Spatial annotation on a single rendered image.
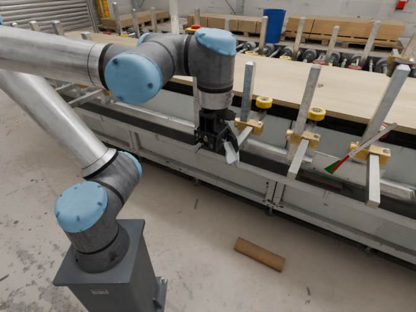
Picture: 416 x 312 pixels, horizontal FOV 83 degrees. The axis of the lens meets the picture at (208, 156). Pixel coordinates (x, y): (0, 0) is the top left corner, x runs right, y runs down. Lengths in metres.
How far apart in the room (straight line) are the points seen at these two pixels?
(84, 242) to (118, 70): 0.57
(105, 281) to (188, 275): 0.71
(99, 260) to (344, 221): 1.38
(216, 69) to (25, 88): 0.56
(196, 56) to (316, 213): 1.39
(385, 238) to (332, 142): 0.70
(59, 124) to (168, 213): 1.15
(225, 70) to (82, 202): 0.56
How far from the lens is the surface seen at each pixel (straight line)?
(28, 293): 1.81
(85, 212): 0.77
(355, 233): 1.74
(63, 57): 0.53
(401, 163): 1.39
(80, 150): 0.87
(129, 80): 0.45
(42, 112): 0.87
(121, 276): 0.93
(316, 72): 0.98
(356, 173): 1.15
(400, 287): 1.88
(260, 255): 1.55
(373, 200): 0.88
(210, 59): 0.54
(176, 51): 0.56
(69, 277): 1.00
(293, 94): 1.35
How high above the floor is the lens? 1.41
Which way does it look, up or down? 38 degrees down
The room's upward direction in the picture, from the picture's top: straight up
